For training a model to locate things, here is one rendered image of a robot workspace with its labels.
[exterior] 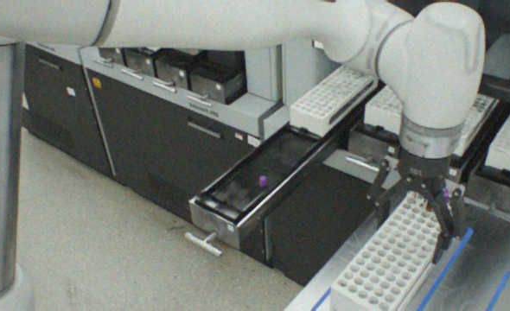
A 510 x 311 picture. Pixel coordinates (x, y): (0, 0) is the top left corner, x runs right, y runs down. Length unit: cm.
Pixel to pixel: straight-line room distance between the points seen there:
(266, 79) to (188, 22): 106
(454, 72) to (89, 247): 180
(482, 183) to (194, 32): 88
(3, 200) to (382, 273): 58
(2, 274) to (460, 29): 68
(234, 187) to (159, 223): 115
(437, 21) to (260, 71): 90
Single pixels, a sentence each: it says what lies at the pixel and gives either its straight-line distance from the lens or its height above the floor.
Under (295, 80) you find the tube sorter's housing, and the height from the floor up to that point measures 84.
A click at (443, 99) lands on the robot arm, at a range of 72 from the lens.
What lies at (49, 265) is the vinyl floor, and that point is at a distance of 224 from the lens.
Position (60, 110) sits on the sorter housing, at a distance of 245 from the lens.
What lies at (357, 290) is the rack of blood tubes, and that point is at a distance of 85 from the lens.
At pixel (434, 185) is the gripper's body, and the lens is 84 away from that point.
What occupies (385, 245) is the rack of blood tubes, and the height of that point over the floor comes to 88.
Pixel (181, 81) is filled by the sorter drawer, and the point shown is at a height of 76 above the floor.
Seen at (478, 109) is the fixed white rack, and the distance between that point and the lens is 134.
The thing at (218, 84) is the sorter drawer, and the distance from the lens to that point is 153.
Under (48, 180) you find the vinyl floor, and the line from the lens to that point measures 267.
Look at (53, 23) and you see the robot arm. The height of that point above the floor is 140.
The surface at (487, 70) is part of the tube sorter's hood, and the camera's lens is 118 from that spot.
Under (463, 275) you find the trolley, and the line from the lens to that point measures 99.
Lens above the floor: 155
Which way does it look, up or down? 37 degrees down
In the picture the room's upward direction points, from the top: 3 degrees counter-clockwise
